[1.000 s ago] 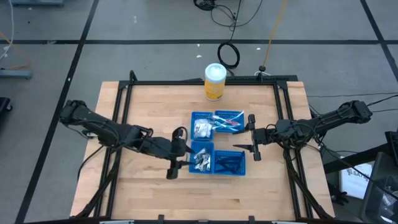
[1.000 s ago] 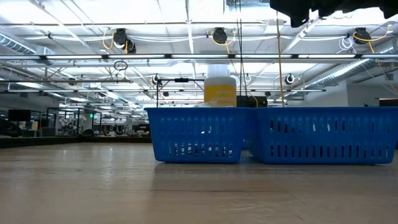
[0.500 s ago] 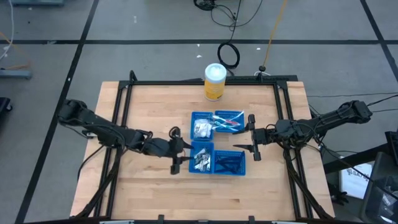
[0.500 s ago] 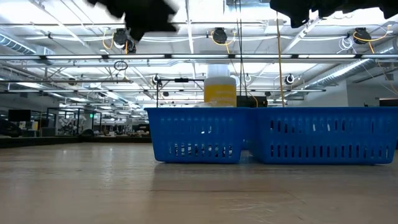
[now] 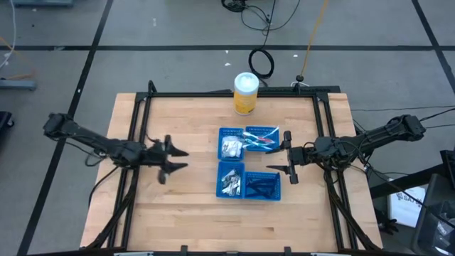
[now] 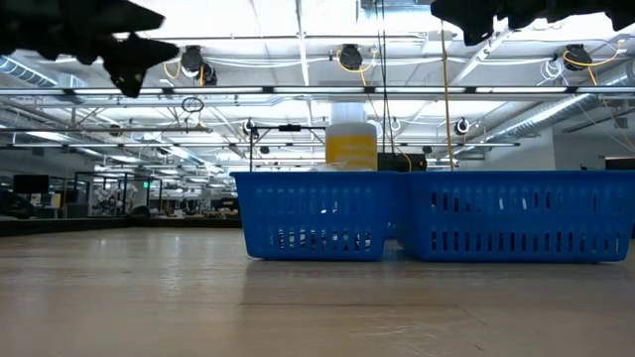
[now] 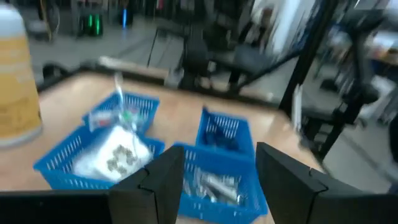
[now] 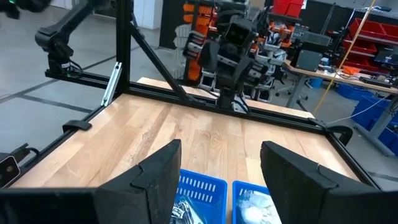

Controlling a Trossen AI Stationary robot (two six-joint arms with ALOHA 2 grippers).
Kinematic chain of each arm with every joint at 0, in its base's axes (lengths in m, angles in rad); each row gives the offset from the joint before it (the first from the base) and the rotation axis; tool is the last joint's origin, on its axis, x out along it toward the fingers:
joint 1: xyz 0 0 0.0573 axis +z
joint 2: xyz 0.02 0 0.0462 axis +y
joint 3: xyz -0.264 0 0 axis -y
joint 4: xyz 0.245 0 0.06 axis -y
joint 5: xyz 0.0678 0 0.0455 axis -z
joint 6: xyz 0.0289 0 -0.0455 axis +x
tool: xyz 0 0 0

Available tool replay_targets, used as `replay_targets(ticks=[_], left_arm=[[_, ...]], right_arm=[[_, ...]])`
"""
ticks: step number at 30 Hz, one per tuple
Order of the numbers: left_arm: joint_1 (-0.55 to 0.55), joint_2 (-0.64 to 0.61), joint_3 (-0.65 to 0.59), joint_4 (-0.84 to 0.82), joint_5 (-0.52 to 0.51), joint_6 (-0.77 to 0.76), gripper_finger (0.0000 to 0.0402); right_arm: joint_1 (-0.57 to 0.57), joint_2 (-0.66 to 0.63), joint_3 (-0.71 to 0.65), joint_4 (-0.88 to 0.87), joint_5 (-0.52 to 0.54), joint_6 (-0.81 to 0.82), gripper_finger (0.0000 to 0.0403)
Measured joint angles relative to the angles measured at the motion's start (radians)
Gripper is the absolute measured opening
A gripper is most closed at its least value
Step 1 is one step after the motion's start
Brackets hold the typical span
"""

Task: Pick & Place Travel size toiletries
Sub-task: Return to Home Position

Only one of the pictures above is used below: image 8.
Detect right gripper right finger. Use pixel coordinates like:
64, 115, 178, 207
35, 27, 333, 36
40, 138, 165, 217
259, 141, 398, 224

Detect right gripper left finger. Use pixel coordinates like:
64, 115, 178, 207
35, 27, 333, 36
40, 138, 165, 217
0, 138, 182, 224

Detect silver foil packet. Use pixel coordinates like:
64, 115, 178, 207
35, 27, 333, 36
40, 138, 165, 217
170, 203, 193, 224
180, 198, 205, 224

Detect bagged white cotton balls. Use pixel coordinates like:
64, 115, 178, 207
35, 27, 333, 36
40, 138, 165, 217
236, 189, 282, 224

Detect black table clamp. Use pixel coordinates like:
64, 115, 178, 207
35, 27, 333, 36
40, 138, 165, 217
326, 125, 354, 146
62, 119, 93, 134

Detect black partition panel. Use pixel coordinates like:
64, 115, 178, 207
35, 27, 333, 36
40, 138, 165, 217
160, 0, 187, 49

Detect grey equipment box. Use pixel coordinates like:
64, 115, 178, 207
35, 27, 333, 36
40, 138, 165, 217
294, 30, 324, 72

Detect blue bucket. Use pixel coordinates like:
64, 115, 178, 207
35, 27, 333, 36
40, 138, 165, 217
309, 77, 324, 90

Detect wooden workbench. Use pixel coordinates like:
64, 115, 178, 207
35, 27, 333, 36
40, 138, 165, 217
282, 60, 398, 108

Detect blue storage bins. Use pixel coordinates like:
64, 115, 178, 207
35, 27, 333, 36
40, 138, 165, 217
337, 82, 398, 147

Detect red bin shelf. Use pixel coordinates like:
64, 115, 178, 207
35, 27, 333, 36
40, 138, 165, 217
341, 17, 398, 74

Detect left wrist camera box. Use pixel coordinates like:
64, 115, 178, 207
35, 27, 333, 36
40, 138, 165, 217
223, 14, 253, 47

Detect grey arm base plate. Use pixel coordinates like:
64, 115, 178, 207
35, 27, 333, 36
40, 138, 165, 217
231, 101, 249, 114

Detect black aluminium table frame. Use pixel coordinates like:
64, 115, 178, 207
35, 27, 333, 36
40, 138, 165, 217
0, 0, 382, 190

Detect black camera cable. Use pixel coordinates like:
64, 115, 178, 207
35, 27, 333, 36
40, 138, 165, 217
12, 143, 40, 159

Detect yellow hanging cord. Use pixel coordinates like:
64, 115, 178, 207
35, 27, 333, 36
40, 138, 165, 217
313, 0, 377, 114

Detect silver angled frame bracket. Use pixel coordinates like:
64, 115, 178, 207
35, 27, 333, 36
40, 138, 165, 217
101, 61, 123, 107

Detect black table-level camera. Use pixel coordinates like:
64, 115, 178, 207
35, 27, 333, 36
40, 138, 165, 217
0, 154, 21, 188

